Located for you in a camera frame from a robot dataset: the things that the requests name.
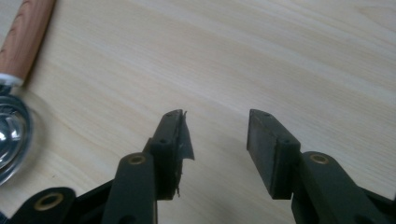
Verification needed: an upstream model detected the wooden-handled metal ladle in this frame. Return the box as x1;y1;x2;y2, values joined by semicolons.
0;0;58;187

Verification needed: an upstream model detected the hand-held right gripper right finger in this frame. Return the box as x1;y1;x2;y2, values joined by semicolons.
246;108;390;224

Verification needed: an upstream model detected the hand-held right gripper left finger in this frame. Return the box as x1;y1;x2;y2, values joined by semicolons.
101;108;196;224

